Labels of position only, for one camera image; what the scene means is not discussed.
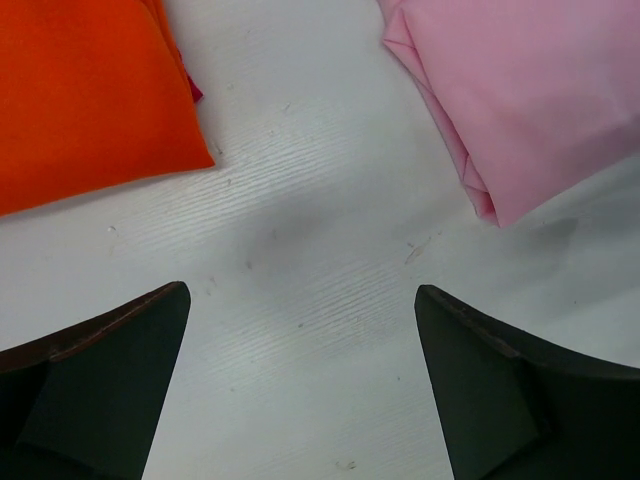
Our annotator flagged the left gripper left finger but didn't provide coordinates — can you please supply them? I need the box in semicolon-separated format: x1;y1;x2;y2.
1;281;191;479

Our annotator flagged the pink t shirt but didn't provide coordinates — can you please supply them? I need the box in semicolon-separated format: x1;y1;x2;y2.
380;1;639;227

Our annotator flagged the folded magenta t shirt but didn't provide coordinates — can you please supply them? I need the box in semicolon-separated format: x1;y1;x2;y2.
184;67;204;104

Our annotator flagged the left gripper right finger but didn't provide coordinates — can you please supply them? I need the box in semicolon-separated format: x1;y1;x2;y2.
415;285;639;479

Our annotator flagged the folded orange t shirt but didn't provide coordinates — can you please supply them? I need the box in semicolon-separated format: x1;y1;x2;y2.
1;1;214;214

